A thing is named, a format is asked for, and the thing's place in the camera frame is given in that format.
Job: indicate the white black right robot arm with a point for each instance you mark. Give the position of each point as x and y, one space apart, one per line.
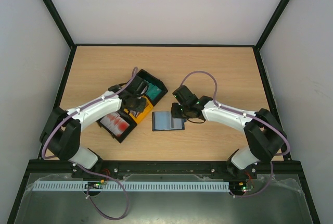
263 133

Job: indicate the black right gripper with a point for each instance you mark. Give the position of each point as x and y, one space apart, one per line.
176 111

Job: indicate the black bin with teal cards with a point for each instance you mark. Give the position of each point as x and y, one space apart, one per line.
150 78

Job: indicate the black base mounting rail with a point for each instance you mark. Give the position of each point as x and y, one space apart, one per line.
211 169

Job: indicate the red patterned card stack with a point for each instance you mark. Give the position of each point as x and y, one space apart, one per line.
114 123

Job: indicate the black bin with red cards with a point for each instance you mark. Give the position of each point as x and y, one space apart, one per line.
128 119

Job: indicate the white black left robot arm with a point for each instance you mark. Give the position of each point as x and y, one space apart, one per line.
61 135

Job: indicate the blue leather card holder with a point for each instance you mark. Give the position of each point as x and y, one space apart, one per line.
163 121

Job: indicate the teal card stack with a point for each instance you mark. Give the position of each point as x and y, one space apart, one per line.
153 91

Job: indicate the yellow plastic bin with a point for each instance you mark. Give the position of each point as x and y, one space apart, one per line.
139 116

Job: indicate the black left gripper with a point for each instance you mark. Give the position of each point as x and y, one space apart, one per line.
140 107

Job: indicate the light blue slotted cable duct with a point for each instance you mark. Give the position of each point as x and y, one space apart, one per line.
132 186

